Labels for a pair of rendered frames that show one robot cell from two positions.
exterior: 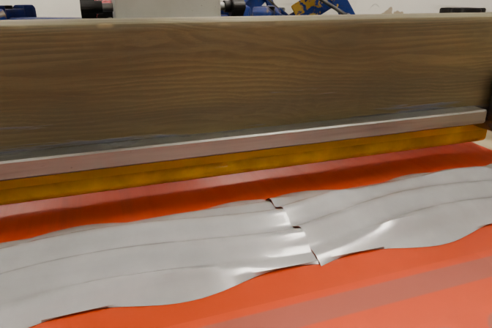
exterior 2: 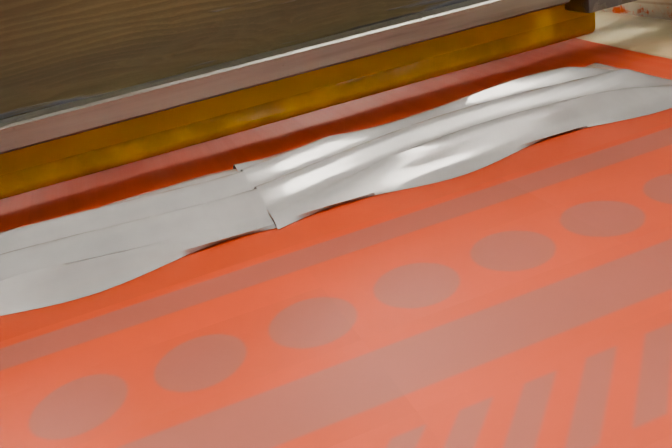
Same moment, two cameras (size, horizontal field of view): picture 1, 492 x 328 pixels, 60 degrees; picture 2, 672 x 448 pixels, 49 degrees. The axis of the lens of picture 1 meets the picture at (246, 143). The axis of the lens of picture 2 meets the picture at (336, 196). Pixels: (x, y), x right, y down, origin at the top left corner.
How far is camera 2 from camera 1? 0.09 m
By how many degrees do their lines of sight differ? 5
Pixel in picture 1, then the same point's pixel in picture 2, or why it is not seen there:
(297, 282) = (238, 252)
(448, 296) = (434, 231)
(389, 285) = (361, 233)
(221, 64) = not seen: outside the picture
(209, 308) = (112, 298)
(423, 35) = not seen: outside the picture
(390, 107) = (412, 3)
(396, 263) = (383, 209)
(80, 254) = not seen: outside the picture
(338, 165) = (360, 107)
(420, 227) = (433, 159)
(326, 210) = (309, 164)
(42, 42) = not seen: outside the picture
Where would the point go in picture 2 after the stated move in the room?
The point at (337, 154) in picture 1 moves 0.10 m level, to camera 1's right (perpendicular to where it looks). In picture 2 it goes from (351, 90) to (566, 50)
